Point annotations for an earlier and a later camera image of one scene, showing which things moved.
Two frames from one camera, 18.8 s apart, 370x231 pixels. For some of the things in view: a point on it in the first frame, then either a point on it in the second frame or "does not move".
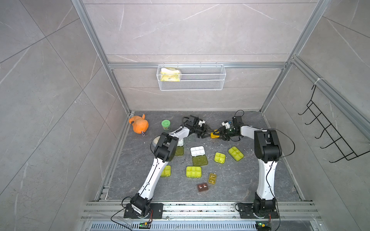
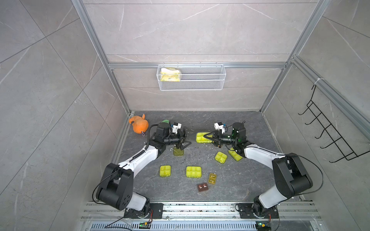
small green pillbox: x=166 y=172 does not move
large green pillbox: x=235 y=153 does not move
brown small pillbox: x=203 y=186 does not move
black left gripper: x=205 y=131 to x=181 y=140
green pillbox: x=198 y=153 to x=200 y=138
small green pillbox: x=219 y=158 does not move
